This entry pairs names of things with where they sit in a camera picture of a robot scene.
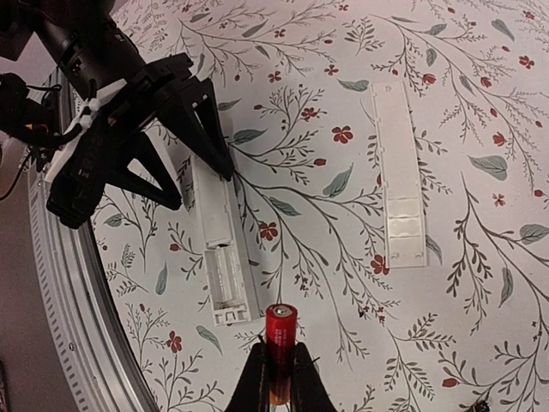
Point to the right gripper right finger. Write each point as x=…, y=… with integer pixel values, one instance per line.
x=308, y=393

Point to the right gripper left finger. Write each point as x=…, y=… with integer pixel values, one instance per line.
x=251, y=393

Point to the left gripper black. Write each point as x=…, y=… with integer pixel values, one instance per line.
x=165, y=90

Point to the red black battery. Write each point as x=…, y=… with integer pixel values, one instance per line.
x=281, y=327

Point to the white remote control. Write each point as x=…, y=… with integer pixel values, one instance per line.
x=232, y=290

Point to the white remote battery cover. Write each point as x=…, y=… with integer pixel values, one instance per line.
x=403, y=211

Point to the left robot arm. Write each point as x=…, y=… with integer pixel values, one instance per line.
x=80, y=36

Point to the floral patterned table mat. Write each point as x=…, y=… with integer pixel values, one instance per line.
x=293, y=80

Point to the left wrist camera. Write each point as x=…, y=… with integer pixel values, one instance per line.
x=79, y=171

